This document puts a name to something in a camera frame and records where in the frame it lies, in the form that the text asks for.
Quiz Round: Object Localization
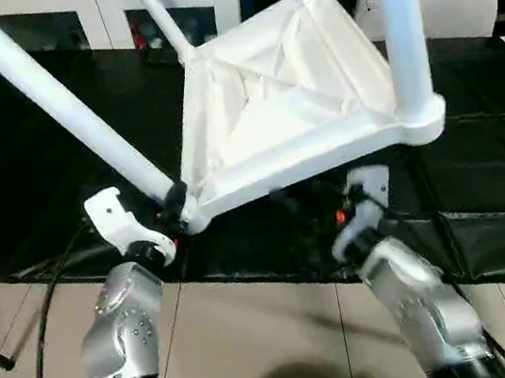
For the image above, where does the white plastic table top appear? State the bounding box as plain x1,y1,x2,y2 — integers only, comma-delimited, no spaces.
145,0,462,237

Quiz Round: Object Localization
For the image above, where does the white cabinet with glass doors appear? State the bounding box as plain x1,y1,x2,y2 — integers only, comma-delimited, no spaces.
0,0,251,78

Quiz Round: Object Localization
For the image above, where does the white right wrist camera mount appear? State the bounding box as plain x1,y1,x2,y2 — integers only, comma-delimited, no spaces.
318,162,404,264

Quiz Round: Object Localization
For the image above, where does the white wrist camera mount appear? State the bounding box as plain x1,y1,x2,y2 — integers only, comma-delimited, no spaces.
81,177,183,281
318,162,404,264

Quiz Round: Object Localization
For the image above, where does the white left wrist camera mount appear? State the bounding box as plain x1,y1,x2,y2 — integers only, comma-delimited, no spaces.
81,177,183,281

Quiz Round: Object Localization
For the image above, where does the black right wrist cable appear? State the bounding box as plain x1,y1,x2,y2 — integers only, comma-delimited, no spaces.
354,166,505,378

